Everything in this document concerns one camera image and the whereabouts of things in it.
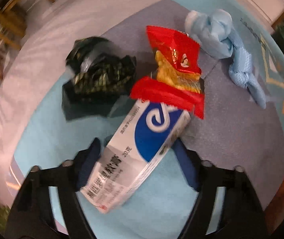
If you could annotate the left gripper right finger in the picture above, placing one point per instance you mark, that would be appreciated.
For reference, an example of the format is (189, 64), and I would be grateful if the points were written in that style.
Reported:
(190, 164)

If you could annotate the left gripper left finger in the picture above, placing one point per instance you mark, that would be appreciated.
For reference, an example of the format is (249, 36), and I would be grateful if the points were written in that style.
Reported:
(85, 161)

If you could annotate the white blue medicine box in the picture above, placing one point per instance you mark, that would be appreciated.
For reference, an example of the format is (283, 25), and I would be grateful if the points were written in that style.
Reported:
(144, 137)

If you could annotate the red yellow snack wrapper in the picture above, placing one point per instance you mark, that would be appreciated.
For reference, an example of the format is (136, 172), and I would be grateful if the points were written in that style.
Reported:
(177, 80)

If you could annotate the crumpled black green wrapper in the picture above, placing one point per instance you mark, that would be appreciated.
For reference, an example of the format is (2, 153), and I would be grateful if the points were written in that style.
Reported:
(102, 74)

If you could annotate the light blue knotted cloth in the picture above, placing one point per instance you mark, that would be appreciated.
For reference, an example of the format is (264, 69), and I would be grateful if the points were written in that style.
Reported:
(218, 38)

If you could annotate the wooden dining chair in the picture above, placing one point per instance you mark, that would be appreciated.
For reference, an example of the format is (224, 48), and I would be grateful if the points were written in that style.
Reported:
(4, 24)

